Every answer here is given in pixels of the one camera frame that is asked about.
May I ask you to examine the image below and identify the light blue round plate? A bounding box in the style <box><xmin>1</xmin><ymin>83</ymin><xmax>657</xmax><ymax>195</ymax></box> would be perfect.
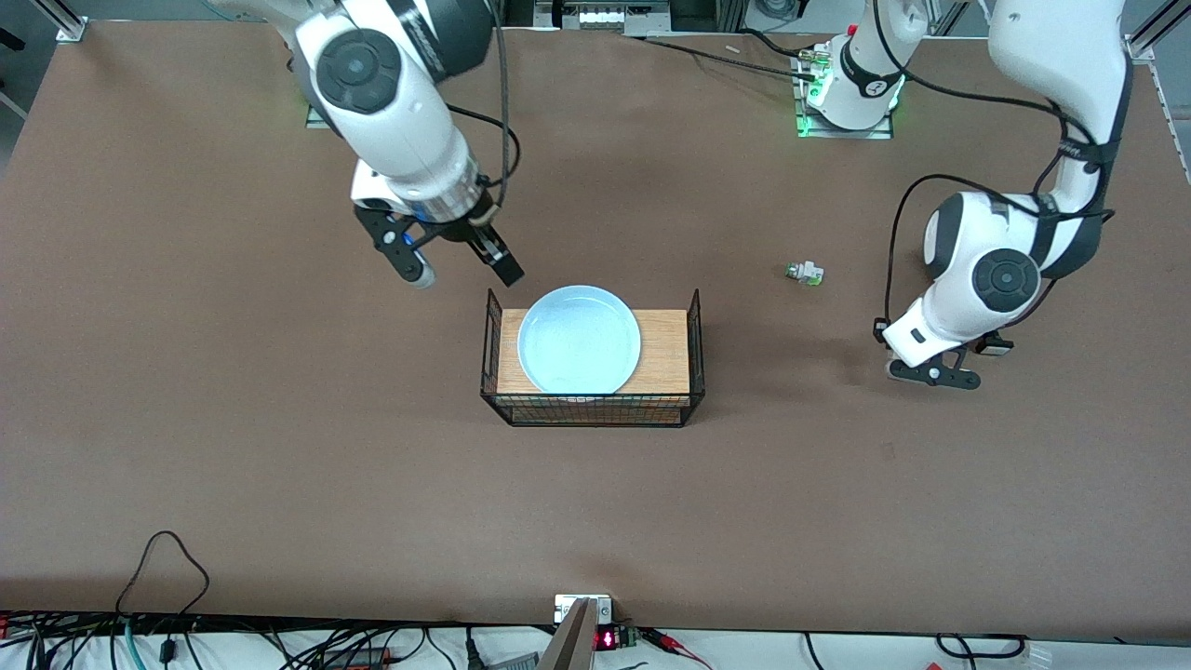
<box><xmin>517</xmin><ymin>285</ymin><xmax>643</xmax><ymax>395</ymax></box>

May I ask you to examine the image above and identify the grey metal bar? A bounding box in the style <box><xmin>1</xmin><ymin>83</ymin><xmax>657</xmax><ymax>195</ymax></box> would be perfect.
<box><xmin>538</xmin><ymin>598</ymin><xmax>598</xmax><ymax>670</ymax></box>

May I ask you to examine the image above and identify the red probe lead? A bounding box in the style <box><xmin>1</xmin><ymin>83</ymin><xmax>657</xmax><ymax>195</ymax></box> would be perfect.
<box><xmin>642</xmin><ymin>628</ymin><xmax>713</xmax><ymax>670</ymax></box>

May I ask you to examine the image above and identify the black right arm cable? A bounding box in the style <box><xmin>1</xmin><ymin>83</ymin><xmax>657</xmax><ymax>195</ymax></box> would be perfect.
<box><xmin>451</xmin><ymin>23</ymin><xmax>522</xmax><ymax>220</ymax></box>

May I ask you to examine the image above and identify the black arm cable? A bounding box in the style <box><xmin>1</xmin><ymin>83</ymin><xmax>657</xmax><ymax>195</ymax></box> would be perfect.
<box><xmin>870</xmin><ymin>0</ymin><xmax>1117</xmax><ymax>327</ymax></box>
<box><xmin>451</xmin><ymin>23</ymin><xmax>522</xmax><ymax>220</ymax></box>

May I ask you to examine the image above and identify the black wire rack wooden top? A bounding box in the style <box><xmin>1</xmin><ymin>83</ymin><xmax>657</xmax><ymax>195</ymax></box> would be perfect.
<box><xmin>480</xmin><ymin>288</ymin><xmax>706</xmax><ymax>429</ymax></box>

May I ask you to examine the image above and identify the black cable on table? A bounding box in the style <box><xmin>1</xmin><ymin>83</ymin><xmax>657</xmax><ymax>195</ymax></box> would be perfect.
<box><xmin>642</xmin><ymin>33</ymin><xmax>820</xmax><ymax>80</ymax></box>

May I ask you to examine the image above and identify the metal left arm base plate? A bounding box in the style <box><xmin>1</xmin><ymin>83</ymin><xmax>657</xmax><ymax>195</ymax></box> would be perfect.
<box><xmin>793</xmin><ymin>42</ymin><xmax>896</xmax><ymax>141</ymax></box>

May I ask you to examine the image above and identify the small metal bracket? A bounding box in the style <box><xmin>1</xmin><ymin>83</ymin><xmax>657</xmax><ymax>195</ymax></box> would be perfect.
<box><xmin>555</xmin><ymin>594</ymin><xmax>613</xmax><ymax>626</ymax></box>

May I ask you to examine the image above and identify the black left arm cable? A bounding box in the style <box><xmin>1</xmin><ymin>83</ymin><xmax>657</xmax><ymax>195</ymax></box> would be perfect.
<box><xmin>870</xmin><ymin>0</ymin><xmax>1117</xmax><ymax>327</ymax></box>

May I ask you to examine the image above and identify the black looped cable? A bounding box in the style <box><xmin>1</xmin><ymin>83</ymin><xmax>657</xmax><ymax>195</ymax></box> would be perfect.
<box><xmin>116</xmin><ymin>530</ymin><xmax>210</xmax><ymax>620</ymax></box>

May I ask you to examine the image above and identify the black cable at table edge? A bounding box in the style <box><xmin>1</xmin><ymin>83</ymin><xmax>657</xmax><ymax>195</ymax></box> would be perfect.
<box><xmin>935</xmin><ymin>633</ymin><xmax>1029</xmax><ymax>658</ymax></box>

